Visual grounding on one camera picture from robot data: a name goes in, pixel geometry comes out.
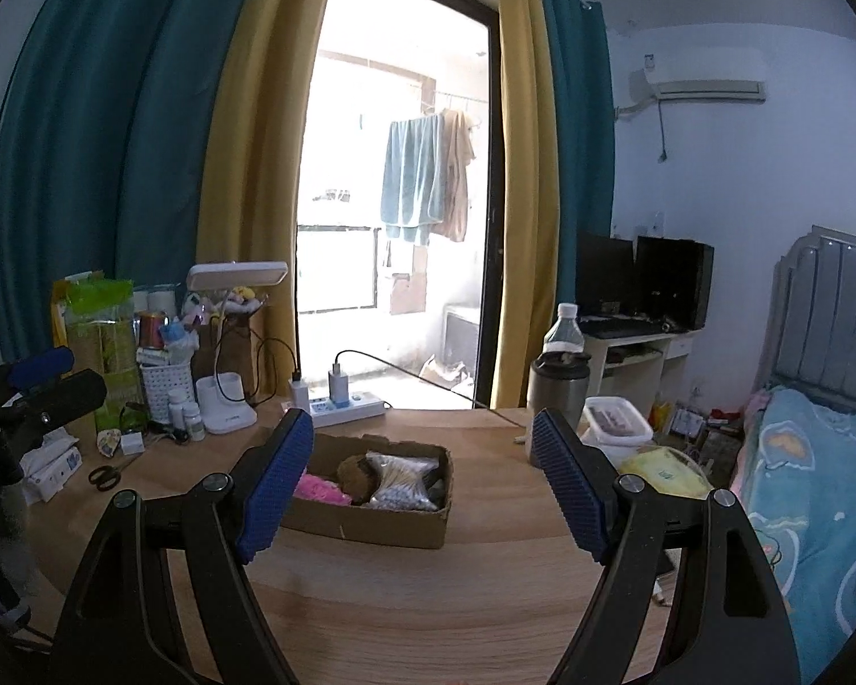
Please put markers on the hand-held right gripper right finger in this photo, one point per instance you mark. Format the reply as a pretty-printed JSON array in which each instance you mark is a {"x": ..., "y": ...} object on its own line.
[{"x": 567, "y": 485}]

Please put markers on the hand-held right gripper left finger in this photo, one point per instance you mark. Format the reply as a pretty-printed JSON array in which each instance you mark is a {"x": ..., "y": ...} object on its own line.
[{"x": 279, "y": 485}]

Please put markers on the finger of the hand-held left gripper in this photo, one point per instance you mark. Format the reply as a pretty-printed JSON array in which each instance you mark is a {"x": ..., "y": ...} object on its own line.
[
  {"x": 68, "y": 396},
  {"x": 39, "y": 367}
]

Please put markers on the pink plush toy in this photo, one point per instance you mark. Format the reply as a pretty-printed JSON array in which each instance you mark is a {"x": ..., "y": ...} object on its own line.
[{"x": 321, "y": 491}]

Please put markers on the brown plush pouch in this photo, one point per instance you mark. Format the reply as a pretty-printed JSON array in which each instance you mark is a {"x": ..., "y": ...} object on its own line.
[{"x": 353, "y": 478}]

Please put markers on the cardboard box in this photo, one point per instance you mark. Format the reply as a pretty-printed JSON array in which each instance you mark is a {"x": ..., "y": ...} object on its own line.
[{"x": 371, "y": 524}]

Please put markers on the bag of cotton swabs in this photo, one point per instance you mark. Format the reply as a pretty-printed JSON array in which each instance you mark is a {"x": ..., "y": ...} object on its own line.
[{"x": 399, "y": 485}]

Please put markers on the white tissue pack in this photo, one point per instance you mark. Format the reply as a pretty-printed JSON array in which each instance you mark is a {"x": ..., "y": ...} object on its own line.
[{"x": 53, "y": 467}]

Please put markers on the green snack package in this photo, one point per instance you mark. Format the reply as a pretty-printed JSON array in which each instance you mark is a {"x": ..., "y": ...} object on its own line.
[{"x": 103, "y": 342}]

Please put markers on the white plastic container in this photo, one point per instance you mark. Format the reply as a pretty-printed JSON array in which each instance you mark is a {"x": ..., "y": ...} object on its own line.
[{"x": 617, "y": 428}]

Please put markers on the steel tumbler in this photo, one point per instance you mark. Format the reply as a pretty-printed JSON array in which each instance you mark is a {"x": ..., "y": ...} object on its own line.
[{"x": 556, "y": 407}]

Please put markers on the black scissors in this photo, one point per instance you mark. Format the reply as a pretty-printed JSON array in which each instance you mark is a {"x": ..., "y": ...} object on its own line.
[{"x": 110, "y": 474}]

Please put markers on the yellow tissue pack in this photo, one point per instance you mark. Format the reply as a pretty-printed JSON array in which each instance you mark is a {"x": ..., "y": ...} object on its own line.
[{"x": 663, "y": 474}]

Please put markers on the white plastic basket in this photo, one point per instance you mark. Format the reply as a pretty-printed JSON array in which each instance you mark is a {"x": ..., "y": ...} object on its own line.
[{"x": 165, "y": 389}]

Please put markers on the white pill bottle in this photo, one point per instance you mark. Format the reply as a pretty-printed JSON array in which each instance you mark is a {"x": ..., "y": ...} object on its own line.
[
  {"x": 194, "y": 422},
  {"x": 178, "y": 410}
]

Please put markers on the white power strip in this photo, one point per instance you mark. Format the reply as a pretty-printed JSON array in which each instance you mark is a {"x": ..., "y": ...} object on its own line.
[{"x": 349, "y": 405}]

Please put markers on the red can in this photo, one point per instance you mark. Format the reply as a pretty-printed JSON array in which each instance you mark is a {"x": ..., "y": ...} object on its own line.
[{"x": 152, "y": 329}]

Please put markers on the white plug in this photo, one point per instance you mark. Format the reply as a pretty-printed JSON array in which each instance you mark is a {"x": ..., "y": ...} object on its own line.
[{"x": 662, "y": 589}]

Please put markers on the brown paper bag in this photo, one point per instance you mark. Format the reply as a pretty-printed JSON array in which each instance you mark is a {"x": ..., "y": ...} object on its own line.
[{"x": 239, "y": 349}]

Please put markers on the white computer desk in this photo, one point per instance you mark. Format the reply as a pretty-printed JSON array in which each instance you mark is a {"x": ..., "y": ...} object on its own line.
[{"x": 642, "y": 364}]

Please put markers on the clear water bottle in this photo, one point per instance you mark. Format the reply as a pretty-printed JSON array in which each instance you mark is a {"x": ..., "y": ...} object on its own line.
[{"x": 563, "y": 332}]

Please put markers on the black keyboard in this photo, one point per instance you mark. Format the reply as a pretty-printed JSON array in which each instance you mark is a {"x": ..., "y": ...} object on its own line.
[{"x": 624, "y": 328}]

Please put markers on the small plush toys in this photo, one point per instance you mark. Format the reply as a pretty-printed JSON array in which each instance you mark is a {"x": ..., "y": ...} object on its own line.
[{"x": 221, "y": 303}]

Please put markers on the white desk lamp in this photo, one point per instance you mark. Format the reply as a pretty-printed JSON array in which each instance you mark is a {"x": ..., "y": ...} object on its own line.
[{"x": 235, "y": 275}]

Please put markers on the black monitor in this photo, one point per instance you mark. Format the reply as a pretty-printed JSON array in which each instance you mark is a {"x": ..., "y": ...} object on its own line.
[{"x": 605, "y": 275}]

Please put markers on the teal curtain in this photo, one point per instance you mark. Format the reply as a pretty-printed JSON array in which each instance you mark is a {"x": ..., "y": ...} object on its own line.
[
  {"x": 581, "y": 157},
  {"x": 114, "y": 157}
]

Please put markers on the black computer tower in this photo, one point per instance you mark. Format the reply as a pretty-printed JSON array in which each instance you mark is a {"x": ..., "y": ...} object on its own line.
[{"x": 674, "y": 282}]

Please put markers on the blue printed blanket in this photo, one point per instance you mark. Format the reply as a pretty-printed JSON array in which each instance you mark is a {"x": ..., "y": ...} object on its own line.
[{"x": 813, "y": 499}]

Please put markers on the yellow curtain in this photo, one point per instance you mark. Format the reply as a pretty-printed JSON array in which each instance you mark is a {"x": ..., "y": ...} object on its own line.
[
  {"x": 257, "y": 157},
  {"x": 521, "y": 192}
]

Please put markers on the grey bed headboard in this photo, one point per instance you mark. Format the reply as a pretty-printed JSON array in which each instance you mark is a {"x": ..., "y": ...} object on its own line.
[{"x": 827, "y": 314}]

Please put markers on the beige hanging towel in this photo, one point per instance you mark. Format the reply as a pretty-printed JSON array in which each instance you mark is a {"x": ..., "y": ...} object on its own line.
[{"x": 456, "y": 178}]

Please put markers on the blue hanging towel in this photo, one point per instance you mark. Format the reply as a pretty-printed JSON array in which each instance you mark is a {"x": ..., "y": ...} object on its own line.
[{"x": 410, "y": 178}]

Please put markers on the white air conditioner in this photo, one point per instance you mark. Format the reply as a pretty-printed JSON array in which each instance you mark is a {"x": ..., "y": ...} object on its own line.
[{"x": 699, "y": 75}]

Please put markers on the dark door frame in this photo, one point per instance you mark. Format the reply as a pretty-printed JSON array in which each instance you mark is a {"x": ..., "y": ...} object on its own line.
[{"x": 491, "y": 192}]

